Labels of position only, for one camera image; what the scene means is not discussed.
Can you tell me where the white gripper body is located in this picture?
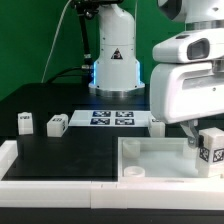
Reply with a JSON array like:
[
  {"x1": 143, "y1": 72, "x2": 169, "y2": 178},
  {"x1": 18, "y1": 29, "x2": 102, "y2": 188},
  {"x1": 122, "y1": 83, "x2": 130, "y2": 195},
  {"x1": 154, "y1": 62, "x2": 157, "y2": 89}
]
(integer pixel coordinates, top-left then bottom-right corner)
[{"x1": 149, "y1": 62, "x2": 224, "y2": 124}]

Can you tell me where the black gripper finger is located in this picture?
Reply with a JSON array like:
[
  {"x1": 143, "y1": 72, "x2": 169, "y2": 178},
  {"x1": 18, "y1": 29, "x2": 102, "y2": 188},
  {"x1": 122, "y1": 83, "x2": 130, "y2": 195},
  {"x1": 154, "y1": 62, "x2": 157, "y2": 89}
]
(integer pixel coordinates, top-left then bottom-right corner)
[{"x1": 180, "y1": 120, "x2": 199, "y2": 148}]

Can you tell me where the white square tabletop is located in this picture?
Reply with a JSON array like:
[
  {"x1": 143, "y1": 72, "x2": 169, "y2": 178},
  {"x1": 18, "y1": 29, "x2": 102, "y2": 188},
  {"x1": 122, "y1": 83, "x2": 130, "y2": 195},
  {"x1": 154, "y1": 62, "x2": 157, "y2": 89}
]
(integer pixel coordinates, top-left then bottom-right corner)
[{"x1": 117, "y1": 137, "x2": 224, "y2": 182}]

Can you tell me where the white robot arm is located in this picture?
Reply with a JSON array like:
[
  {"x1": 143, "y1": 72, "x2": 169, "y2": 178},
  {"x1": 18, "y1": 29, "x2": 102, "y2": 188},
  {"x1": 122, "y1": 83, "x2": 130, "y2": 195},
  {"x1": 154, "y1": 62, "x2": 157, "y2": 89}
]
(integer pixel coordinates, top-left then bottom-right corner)
[{"x1": 89, "y1": 0, "x2": 224, "y2": 147}]

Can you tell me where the white AprilTag base sheet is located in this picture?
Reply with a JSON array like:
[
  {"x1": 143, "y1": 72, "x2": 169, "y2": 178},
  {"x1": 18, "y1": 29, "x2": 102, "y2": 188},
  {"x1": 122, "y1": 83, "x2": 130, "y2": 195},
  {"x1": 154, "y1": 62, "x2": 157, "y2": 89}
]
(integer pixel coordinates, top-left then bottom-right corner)
[{"x1": 69, "y1": 110, "x2": 152, "y2": 127}]

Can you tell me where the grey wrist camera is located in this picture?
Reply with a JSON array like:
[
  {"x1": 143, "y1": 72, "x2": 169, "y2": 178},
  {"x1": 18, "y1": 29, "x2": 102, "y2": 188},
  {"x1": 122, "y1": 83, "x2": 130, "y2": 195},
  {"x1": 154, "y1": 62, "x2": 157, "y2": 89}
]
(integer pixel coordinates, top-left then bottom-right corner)
[{"x1": 153, "y1": 28, "x2": 224, "y2": 64}]

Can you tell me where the black cable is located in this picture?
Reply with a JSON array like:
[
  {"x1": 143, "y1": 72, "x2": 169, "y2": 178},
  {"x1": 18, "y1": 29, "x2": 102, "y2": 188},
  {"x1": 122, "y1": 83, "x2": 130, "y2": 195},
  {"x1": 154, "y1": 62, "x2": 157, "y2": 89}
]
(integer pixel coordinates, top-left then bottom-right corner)
[{"x1": 44, "y1": 67, "x2": 94, "y2": 84}]

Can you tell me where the black camera stand pole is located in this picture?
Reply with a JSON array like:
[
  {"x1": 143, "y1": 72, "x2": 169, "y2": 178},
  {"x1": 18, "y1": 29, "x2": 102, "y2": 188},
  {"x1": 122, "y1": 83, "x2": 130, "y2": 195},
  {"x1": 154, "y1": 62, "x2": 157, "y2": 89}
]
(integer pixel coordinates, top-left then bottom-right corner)
[{"x1": 70, "y1": 0, "x2": 125, "y2": 84}]

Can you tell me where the white cable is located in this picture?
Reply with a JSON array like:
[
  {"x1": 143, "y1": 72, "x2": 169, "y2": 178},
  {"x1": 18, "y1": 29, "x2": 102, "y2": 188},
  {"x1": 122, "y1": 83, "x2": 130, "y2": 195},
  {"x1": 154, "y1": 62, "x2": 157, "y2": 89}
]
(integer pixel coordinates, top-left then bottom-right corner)
[{"x1": 40, "y1": 0, "x2": 73, "y2": 84}]

